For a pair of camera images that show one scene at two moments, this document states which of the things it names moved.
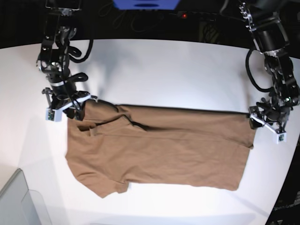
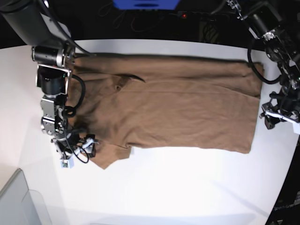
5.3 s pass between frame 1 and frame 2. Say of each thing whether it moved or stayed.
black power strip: stayed
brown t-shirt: moved
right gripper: moved
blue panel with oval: stayed
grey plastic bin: stayed
